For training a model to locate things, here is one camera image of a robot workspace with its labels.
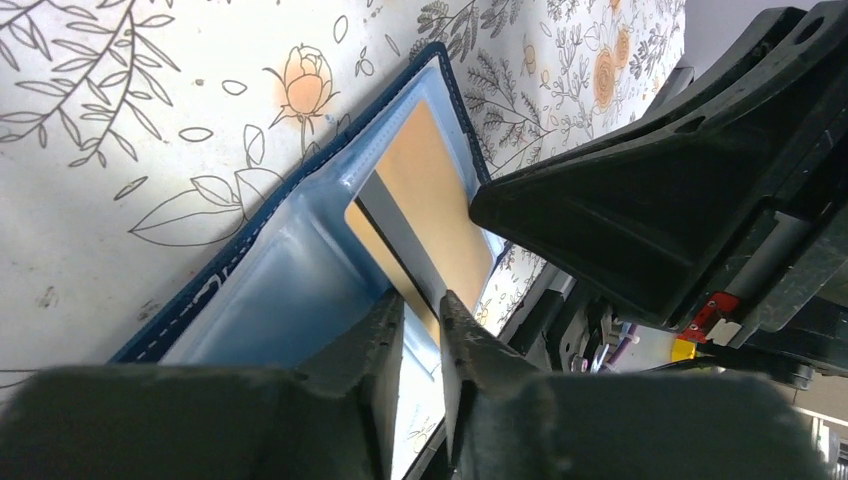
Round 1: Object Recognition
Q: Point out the blue leather card holder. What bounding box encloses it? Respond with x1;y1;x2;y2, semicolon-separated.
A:
114;42;490;479

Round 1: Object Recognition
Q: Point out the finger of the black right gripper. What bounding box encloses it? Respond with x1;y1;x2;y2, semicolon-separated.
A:
470;1;847;328

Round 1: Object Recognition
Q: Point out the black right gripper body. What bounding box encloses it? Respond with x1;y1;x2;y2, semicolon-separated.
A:
656;119;847;390

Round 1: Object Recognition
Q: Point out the floral table mat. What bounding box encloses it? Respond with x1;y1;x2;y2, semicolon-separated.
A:
1;1;687;414

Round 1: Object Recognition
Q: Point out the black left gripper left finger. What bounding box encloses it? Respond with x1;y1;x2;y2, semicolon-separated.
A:
1;291;404;479

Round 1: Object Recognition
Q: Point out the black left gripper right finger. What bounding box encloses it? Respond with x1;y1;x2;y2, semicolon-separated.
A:
439;292;827;479

